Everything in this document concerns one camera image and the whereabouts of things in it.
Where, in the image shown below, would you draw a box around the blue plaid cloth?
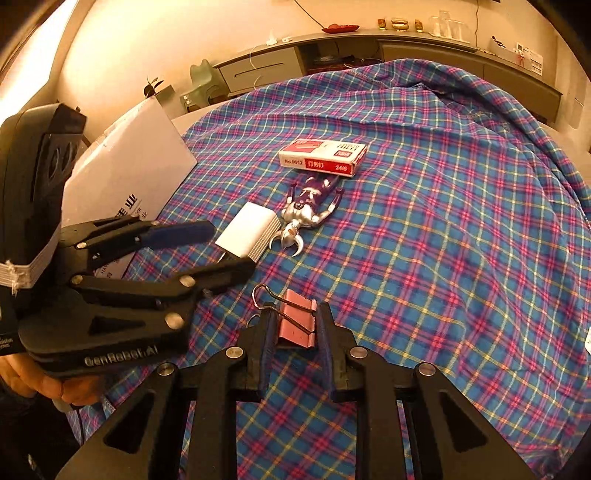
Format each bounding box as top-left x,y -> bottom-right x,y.
67,58 -> 591,480

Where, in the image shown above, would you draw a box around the white printed boxes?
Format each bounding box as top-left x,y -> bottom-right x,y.
489,36 -> 546,75

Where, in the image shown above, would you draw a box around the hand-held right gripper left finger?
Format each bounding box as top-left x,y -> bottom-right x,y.
55,309 -> 279,480

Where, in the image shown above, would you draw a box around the white cardboard box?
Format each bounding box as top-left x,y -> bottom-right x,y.
61,98 -> 199,280

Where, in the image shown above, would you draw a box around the silver purple toy figure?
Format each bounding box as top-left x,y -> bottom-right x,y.
276,176 -> 345,258

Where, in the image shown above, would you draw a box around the red and white staple box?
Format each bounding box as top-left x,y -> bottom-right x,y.
278,140 -> 369,178

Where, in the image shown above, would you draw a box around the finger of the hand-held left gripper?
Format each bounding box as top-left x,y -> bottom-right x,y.
60,219 -> 216,269
69,258 -> 257,337

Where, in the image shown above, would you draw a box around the small gold ornaments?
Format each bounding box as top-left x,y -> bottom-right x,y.
378,17 -> 426,33

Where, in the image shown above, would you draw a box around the person's left hand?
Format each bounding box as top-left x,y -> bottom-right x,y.
0,353 -> 109,408

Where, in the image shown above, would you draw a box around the green plastic chair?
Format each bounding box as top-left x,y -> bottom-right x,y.
178,60 -> 232,114

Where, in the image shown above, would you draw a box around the clear glass cups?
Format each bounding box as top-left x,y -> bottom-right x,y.
427,10 -> 472,42

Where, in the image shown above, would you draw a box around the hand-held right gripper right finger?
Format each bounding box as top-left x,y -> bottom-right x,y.
316,302 -> 539,480

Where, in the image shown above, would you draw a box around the white charger with cable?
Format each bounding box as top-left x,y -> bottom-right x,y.
249,31 -> 295,88

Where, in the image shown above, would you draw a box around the pink binder clip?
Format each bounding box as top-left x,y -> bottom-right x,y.
252,284 -> 320,350

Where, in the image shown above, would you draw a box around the white ribbed power adapter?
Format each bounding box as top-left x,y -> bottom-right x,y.
215,202 -> 283,265

